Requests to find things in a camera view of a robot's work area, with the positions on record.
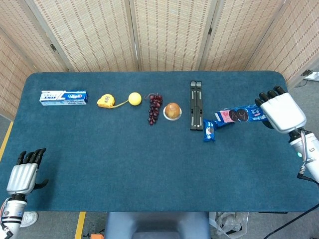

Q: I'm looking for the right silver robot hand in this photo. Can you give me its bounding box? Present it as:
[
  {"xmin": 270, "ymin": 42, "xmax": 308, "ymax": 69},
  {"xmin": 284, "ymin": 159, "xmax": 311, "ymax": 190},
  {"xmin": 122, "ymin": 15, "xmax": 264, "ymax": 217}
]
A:
[{"xmin": 254, "ymin": 86, "xmax": 307, "ymax": 134}]

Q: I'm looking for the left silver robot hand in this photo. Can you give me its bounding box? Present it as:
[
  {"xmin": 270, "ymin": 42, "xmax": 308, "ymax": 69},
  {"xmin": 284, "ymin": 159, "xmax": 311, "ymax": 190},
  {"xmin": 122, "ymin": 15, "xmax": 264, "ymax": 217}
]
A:
[{"xmin": 6, "ymin": 148, "xmax": 49, "ymax": 195}]

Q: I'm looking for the blue cookie box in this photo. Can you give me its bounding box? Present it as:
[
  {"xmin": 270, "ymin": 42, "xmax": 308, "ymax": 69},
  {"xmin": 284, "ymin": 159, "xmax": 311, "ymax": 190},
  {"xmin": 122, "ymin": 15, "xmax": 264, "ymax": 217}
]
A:
[{"xmin": 214, "ymin": 104, "xmax": 269, "ymax": 129}]

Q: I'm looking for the small blue snack pack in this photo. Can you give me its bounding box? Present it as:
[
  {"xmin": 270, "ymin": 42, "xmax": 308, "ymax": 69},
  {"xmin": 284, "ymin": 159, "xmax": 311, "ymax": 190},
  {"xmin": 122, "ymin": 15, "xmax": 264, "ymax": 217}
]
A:
[{"xmin": 202, "ymin": 119, "xmax": 216, "ymax": 143}]

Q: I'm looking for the white blue toothpaste box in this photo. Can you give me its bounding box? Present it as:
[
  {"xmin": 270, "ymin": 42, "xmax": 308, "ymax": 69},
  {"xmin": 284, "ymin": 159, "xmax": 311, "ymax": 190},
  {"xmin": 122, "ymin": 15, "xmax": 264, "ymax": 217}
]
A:
[{"xmin": 39, "ymin": 90, "xmax": 88, "ymax": 107}]

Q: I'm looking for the white round disc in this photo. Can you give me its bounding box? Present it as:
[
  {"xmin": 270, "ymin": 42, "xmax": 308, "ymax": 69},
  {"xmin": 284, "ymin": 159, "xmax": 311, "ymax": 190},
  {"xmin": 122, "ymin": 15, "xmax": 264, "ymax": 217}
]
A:
[{"xmin": 19, "ymin": 211, "xmax": 39, "ymax": 228}]

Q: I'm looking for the white power strip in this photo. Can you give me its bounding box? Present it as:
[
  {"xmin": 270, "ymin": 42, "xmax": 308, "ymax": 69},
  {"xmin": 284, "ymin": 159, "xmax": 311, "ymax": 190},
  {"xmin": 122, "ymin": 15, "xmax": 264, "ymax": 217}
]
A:
[{"xmin": 303, "ymin": 70, "xmax": 319, "ymax": 82}]

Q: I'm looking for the black folding laptop stand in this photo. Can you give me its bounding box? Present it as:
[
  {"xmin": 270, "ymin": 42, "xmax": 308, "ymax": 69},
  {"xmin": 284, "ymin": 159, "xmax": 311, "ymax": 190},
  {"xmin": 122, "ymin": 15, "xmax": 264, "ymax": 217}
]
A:
[{"xmin": 189, "ymin": 80, "xmax": 204, "ymax": 131}]

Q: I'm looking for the blue table cloth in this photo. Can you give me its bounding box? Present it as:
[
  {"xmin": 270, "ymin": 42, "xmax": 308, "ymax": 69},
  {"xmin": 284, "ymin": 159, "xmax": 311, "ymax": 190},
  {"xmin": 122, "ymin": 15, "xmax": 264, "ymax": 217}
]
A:
[{"xmin": 0, "ymin": 71, "xmax": 319, "ymax": 213}]

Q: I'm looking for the orange fruit jelly cup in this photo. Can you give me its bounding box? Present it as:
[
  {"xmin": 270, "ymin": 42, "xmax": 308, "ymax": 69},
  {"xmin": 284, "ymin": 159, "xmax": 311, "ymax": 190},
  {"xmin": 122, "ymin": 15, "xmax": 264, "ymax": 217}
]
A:
[{"xmin": 163, "ymin": 102, "xmax": 182, "ymax": 121}]

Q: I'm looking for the yellow tape measure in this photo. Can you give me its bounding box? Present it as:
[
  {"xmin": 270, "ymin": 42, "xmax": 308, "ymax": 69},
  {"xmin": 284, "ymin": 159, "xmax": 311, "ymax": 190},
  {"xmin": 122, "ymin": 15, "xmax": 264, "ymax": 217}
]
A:
[{"xmin": 96, "ymin": 94, "xmax": 130, "ymax": 109}]

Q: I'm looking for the clear plastic bag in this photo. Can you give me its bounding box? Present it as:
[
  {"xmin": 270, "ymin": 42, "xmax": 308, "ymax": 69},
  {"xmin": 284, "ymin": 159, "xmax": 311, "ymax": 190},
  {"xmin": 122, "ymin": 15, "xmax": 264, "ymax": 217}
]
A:
[{"xmin": 209, "ymin": 211, "xmax": 250, "ymax": 239}]

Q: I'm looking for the dark red grape bunch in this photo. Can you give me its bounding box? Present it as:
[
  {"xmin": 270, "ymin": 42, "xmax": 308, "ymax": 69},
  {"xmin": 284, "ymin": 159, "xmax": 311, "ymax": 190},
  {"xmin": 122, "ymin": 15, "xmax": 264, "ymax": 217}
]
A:
[{"xmin": 147, "ymin": 93, "xmax": 163, "ymax": 126}]

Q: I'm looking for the yellow ball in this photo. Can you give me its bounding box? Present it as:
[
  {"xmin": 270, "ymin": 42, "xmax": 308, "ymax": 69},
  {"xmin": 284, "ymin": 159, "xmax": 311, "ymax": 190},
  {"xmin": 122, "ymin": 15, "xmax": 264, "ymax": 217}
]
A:
[{"xmin": 128, "ymin": 92, "xmax": 143, "ymax": 106}]

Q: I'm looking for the woven folding screen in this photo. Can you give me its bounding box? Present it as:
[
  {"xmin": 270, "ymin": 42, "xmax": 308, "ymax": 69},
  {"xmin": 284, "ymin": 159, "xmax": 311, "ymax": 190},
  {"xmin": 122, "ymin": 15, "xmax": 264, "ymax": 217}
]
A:
[{"xmin": 0, "ymin": 0, "xmax": 319, "ymax": 120}]

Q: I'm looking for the grey blue robot torso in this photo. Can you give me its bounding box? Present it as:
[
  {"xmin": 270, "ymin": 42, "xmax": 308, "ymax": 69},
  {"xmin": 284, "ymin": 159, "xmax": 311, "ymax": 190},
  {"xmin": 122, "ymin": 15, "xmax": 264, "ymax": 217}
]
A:
[{"xmin": 104, "ymin": 212, "xmax": 212, "ymax": 239}]

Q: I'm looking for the black floor cable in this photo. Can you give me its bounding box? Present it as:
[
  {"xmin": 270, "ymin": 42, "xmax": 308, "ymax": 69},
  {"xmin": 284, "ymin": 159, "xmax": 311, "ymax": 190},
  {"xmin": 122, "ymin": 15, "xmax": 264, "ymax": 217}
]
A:
[{"xmin": 263, "ymin": 206, "xmax": 319, "ymax": 239}]

